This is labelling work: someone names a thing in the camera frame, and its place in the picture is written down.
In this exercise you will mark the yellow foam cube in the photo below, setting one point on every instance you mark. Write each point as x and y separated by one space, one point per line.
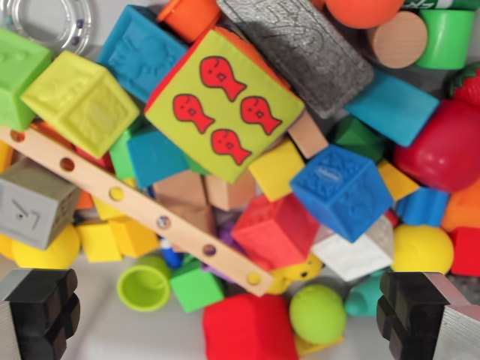
277 170
397 180

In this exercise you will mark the orange ball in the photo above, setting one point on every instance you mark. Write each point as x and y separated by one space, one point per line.
360 11

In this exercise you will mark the green marker pen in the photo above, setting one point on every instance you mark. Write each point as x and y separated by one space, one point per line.
431 3

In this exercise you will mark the orange plastic cup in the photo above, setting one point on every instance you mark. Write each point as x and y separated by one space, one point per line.
187 15

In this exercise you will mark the light blue embossed rubber cube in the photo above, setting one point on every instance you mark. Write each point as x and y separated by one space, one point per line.
138 52

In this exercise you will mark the dark blue embossed rubber cube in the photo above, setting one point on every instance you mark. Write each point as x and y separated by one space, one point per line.
337 195

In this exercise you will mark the green foam block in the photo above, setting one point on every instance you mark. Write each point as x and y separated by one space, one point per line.
120 157

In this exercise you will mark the lime green ball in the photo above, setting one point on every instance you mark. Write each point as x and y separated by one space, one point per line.
317 313

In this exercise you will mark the yellow flat toy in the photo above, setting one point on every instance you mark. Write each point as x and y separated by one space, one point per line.
311 347

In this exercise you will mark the red plastic apple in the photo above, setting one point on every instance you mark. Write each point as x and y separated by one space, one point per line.
446 150

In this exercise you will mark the small blue toy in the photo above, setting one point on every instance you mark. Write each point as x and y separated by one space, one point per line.
171 257

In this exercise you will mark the small wooden block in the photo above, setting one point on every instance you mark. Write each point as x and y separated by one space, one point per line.
307 137

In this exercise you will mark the yellow ball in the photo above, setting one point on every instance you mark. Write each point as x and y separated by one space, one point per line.
52 255
422 249

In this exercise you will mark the grey embossed rubber cube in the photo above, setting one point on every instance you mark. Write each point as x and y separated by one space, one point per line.
33 206

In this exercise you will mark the small orange block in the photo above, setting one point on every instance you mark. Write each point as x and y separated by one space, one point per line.
84 200

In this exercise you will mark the orange red block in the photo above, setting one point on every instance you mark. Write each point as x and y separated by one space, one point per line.
93 159

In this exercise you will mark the red embossed rubber cube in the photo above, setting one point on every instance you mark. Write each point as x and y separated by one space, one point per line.
273 232

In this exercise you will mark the purple toy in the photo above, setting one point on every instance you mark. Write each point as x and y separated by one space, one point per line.
225 236

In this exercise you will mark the black silver gripper left finger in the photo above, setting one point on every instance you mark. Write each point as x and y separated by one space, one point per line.
41 307

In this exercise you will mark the orange plastic toy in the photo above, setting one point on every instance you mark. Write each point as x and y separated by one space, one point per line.
465 210

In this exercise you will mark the yellow toy with face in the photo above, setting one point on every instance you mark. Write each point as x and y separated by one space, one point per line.
300 272

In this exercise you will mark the red toy strawberry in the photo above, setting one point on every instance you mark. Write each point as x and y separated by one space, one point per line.
468 86

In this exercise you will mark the white block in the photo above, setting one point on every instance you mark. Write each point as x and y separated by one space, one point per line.
348 255

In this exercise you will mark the teal foam block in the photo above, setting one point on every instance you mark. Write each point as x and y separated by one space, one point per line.
157 157
393 108

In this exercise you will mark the blue ridged block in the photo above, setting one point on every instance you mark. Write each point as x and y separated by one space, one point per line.
423 206

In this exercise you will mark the fabric cube with red fish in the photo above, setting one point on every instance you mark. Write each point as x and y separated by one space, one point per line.
225 105

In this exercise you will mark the dark green block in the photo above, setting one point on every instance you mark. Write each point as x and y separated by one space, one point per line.
356 137

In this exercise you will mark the brown wooden block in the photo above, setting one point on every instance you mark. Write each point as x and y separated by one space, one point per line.
228 193
180 195

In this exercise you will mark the yellow-green embossed rubber cube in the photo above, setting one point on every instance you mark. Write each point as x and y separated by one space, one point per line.
82 101

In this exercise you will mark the green embossed rubber cube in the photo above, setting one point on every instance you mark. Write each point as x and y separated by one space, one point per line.
18 75

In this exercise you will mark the black silver gripper right finger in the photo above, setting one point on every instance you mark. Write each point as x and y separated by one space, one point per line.
416 315

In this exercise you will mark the lime green plastic cup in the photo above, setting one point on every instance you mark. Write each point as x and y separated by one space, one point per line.
144 287

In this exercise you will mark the teal plastic toy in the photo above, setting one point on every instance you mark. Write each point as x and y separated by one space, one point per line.
360 300

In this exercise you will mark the yellow foam block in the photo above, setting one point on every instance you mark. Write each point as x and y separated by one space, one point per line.
99 242
133 236
105 210
4 157

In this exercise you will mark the green foam cube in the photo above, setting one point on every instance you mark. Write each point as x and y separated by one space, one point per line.
195 287

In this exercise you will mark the grey foam block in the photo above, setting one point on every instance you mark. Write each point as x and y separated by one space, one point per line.
300 56

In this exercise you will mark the wooden strip with holes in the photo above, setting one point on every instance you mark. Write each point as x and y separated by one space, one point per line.
142 210

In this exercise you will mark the wooden cylinder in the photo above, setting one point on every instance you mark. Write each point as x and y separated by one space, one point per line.
401 41

